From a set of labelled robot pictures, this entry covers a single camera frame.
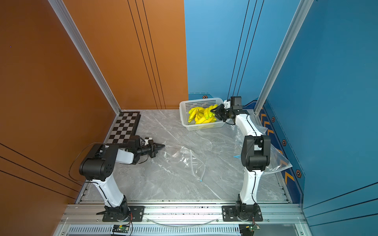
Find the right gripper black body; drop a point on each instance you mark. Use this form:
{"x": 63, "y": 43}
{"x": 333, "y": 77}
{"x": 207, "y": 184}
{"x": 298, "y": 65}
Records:
{"x": 223, "y": 113}

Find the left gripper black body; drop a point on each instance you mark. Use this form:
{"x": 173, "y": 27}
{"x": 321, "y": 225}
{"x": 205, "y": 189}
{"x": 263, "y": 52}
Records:
{"x": 151, "y": 151}

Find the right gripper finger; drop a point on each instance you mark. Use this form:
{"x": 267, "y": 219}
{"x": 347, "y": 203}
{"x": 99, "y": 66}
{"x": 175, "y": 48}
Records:
{"x": 216, "y": 108}
{"x": 215, "y": 115}

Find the yellow banana bunch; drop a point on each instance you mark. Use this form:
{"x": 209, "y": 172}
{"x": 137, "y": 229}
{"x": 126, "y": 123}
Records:
{"x": 208, "y": 114}
{"x": 200, "y": 119}
{"x": 193, "y": 113}

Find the zip-top bag with label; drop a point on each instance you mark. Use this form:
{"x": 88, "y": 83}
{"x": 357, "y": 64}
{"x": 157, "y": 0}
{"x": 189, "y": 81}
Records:
{"x": 184, "y": 159}

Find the zip-top bag blue zipper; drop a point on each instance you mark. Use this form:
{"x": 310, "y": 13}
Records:
{"x": 278, "y": 162}

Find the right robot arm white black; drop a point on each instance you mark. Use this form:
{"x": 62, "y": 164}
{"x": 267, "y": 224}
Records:
{"x": 255, "y": 157}

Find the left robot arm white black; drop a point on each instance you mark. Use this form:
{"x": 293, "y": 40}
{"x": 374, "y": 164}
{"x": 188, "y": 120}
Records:
{"x": 98, "y": 166}

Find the white perforated plastic basket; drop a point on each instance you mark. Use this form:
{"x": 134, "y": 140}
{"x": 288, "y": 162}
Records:
{"x": 185, "y": 106}

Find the black brown checkerboard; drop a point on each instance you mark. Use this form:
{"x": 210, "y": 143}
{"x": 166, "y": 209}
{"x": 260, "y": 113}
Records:
{"x": 124, "y": 127}

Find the left green circuit board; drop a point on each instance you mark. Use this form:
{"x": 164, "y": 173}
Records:
{"x": 122, "y": 230}

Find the green circuit board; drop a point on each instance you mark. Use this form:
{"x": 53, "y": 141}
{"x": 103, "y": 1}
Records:
{"x": 122, "y": 230}
{"x": 253, "y": 227}

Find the right green circuit board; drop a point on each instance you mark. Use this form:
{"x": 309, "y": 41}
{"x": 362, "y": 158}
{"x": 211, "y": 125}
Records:
{"x": 253, "y": 227}

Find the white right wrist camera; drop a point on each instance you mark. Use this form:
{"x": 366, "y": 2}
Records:
{"x": 227, "y": 104}

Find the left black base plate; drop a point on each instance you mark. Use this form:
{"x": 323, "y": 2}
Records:
{"x": 133, "y": 214}

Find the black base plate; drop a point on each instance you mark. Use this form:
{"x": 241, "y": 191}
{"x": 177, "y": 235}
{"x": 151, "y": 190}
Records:
{"x": 230, "y": 214}
{"x": 133, "y": 214}

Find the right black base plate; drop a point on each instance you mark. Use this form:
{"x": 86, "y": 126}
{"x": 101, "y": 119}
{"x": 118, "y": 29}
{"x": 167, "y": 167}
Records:
{"x": 230, "y": 214}

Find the right aluminium corner post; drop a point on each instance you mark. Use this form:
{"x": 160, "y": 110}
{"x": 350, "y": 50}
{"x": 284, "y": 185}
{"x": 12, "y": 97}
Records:
{"x": 289, "y": 39}

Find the aluminium corner post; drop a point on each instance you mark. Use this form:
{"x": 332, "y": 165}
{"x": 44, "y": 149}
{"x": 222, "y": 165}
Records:
{"x": 72, "y": 30}
{"x": 289, "y": 39}

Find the left aluminium corner post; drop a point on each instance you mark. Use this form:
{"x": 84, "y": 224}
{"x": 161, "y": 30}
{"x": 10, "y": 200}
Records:
{"x": 72, "y": 30}

